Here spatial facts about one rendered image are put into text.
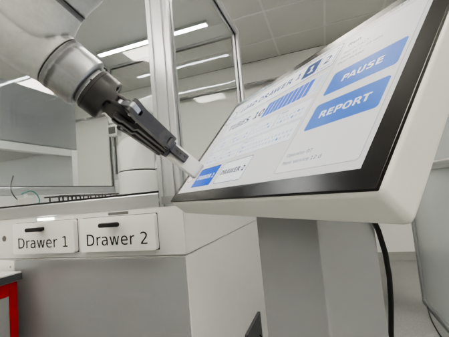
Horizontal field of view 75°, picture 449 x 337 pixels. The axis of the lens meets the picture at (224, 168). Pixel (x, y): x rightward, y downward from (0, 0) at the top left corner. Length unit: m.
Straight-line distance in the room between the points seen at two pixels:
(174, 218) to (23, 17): 0.62
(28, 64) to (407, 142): 0.50
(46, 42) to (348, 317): 0.59
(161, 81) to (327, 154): 0.76
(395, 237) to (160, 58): 3.61
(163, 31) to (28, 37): 0.59
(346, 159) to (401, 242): 3.91
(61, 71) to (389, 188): 0.46
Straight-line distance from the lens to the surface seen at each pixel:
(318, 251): 0.45
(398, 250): 4.18
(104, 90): 0.52
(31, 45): 0.53
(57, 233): 1.19
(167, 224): 0.93
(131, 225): 0.98
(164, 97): 0.97
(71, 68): 0.52
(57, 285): 1.25
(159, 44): 1.04
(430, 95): 0.31
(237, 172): 0.44
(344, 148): 0.29
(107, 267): 1.09
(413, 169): 0.27
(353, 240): 0.49
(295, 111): 0.43
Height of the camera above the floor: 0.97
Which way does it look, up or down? 5 degrees up
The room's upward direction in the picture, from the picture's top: 5 degrees counter-clockwise
